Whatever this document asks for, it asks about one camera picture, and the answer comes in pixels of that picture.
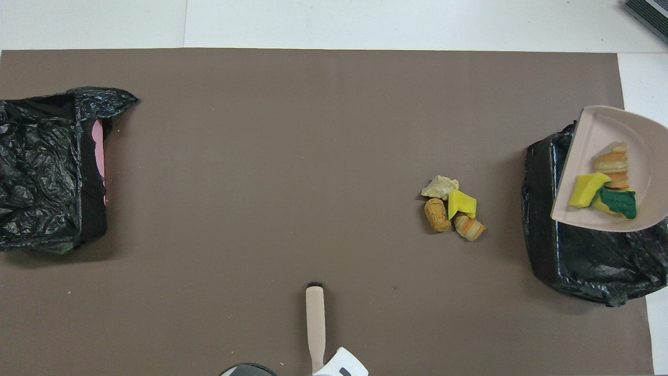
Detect brown fried croquette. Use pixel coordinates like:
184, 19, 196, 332
424, 197, 452, 233

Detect beige handled black bristle brush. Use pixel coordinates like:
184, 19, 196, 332
305, 283, 326, 374

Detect beige plastic dustpan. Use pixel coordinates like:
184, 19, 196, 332
550, 105, 668, 233

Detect large orange striped bread piece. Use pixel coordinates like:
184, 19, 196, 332
593, 142, 630, 190

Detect brown table mat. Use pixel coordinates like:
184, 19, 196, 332
0, 48, 654, 376

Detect yellow notched sponge piece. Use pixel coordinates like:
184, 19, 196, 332
448, 189, 478, 220

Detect pink plastic bin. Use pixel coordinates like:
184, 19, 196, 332
92, 119, 107, 204

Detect yellow sponge wedge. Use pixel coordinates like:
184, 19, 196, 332
569, 173, 612, 209

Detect small orange striped bread piece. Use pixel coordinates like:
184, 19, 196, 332
453, 213, 487, 242

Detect dark grey ribbed object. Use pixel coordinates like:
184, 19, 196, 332
624, 0, 668, 45

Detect pale yellow piece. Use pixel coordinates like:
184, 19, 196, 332
421, 175, 460, 201

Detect black trash bag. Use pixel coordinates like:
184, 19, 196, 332
0, 87, 139, 255
521, 123, 668, 308

